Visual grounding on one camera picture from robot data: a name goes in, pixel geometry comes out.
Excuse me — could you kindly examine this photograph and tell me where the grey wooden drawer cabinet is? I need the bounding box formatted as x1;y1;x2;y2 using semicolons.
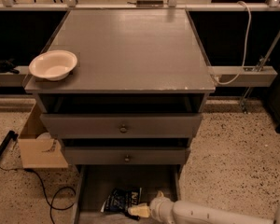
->
23;8;217;173

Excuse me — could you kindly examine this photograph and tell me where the cardboard box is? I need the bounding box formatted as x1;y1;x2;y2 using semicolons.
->
18;105;68;169

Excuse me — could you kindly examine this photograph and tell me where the blue chip bag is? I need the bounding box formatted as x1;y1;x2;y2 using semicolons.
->
101;188;142;217

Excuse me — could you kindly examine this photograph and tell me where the white hanging cable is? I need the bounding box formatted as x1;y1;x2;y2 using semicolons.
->
214;0;253;86

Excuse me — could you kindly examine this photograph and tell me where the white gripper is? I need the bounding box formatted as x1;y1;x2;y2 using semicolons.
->
128;190;175;224

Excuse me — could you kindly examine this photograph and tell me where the bottom grey open drawer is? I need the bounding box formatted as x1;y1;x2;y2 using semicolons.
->
71;165;180;224

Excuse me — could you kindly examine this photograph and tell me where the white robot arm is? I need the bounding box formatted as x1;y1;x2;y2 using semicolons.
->
128;191;280;224

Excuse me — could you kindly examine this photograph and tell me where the black object on rail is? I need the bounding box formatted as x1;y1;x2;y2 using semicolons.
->
0;60;20;74

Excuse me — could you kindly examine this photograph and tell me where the white bowl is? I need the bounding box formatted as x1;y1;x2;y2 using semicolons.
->
29;50;77;81

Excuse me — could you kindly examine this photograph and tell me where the black floor cable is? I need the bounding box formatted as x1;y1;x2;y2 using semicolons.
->
0;162;77;224

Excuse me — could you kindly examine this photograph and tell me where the middle grey drawer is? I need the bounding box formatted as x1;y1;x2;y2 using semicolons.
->
63;147;190;165

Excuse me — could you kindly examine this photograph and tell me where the black pole on floor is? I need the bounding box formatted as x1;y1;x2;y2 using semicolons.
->
0;130;18;157

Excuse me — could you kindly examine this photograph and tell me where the top grey drawer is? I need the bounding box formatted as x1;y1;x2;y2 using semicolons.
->
40;114;202;139

